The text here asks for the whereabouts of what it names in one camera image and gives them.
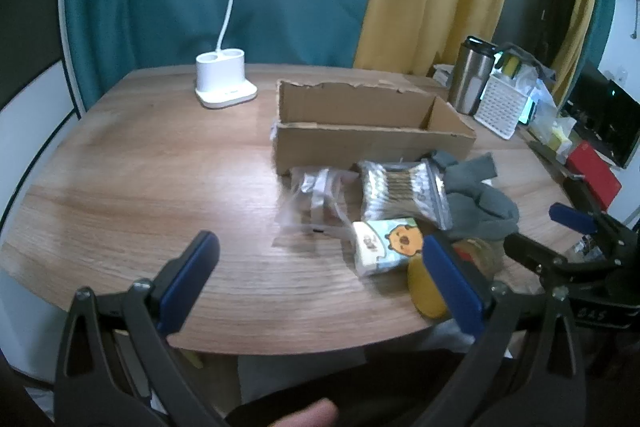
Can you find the black monitor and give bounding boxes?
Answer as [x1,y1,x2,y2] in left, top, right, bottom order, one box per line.
[557,62,640,170]

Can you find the cotton swab bag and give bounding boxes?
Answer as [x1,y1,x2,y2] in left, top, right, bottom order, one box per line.
[357,159,453,230]

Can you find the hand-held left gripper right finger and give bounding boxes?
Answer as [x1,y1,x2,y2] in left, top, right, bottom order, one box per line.
[415,234,587,427]

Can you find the brown cardboard box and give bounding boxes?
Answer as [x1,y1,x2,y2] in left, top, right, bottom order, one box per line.
[271,79,477,178]

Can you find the pale yellow paper pad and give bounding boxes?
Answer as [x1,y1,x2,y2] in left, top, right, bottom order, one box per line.
[530,114,576,158]

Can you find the yellow lid glass jar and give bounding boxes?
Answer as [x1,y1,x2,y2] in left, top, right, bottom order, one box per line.
[407,237,506,320]

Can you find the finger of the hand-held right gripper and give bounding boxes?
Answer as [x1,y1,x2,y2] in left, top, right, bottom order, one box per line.
[504,233,568,280]
[549,203,640,253]

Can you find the person's leg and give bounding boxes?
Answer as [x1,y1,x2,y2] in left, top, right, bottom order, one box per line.
[220,399,341,427]

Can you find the white folded papers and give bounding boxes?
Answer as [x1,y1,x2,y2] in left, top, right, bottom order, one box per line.
[432,63,456,88]

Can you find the crumpled clear plastic bag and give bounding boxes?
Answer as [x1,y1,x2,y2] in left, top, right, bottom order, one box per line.
[515,57,558,128]

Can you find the white desk lamp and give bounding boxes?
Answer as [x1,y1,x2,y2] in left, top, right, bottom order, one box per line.
[192,0,308,110]

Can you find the clear plastic packet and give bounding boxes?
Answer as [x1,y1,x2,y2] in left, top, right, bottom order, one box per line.
[272,167,361,248]

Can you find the white perforated basket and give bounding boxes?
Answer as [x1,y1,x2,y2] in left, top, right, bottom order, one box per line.
[474,72,538,140]

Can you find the steel tumbler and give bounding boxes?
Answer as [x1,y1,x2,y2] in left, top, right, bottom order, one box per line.
[447,36,498,116]

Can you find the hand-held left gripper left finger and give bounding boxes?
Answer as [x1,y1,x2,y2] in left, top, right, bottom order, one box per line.
[54,230,236,427]

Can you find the yellow sponge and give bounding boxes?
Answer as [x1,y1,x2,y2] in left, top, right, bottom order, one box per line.
[497,52,523,78]

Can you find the red box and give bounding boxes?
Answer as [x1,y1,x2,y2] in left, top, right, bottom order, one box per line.
[565,141,623,212]

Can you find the cartoon print tissue pack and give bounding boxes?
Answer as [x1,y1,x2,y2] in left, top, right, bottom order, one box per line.
[351,217,426,279]

